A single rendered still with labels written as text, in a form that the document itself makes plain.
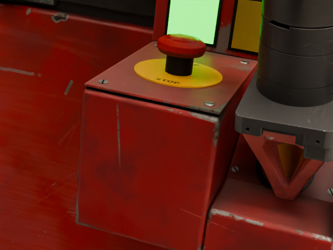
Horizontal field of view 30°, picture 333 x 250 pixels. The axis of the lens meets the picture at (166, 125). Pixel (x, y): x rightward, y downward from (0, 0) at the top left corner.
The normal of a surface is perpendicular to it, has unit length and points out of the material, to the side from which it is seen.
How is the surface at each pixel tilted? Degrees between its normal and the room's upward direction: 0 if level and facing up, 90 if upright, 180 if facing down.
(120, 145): 90
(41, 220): 90
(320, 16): 101
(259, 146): 124
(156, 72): 0
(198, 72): 0
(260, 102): 14
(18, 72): 90
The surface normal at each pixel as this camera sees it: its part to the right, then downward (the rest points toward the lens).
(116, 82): 0.11, -0.92
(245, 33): -0.31, 0.32
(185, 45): 0.14, -0.57
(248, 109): -0.02, -0.84
